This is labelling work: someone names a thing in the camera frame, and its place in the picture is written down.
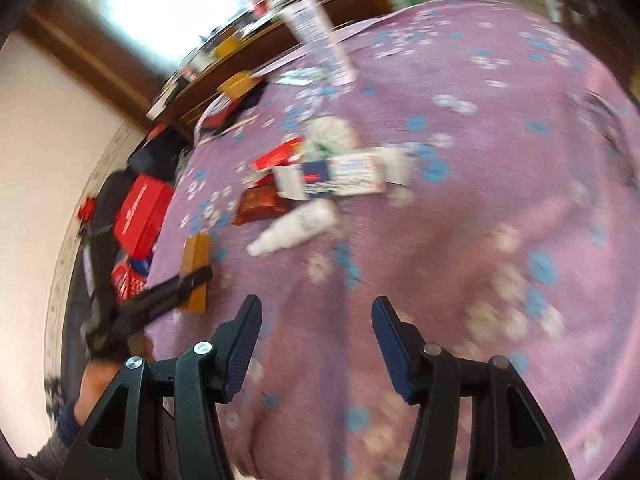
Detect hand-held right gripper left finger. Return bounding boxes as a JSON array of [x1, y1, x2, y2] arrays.
[[57, 295, 264, 480]]

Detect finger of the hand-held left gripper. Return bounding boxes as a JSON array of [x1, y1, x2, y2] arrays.
[[116, 266, 214, 333]]

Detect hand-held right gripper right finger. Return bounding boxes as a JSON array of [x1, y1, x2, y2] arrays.
[[371, 296, 576, 480]]

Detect orange cardboard box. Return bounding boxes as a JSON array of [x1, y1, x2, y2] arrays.
[[179, 232, 214, 314]]

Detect dark red sachet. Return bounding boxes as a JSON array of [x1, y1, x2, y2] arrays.
[[234, 185, 291, 226]]

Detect torn red white box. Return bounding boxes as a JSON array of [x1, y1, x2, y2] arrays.
[[250, 137, 306, 172]]

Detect person's left forearm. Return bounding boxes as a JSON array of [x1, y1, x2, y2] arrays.
[[22, 400, 85, 477]]

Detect person's left hand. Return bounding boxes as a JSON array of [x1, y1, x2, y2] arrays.
[[72, 359, 126, 427]]

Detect red paper bag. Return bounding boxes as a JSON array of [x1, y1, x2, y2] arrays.
[[112, 174, 176, 259]]

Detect white plastic bottle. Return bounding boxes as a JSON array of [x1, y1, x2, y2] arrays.
[[246, 198, 342, 257]]

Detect white dark-blue medicine box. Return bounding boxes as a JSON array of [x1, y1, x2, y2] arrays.
[[272, 152, 387, 202]]

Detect small white paper box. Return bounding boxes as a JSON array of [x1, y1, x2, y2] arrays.
[[380, 146, 417, 187]]

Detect wooden counter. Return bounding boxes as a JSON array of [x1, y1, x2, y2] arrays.
[[25, 0, 391, 131]]

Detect red black pouch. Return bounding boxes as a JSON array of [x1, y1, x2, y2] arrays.
[[200, 80, 269, 132]]

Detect crumpled white tissue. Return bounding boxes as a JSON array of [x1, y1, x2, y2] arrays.
[[305, 116, 360, 154]]

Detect white lotion tube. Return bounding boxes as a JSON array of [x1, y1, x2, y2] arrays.
[[281, 0, 357, 86]]

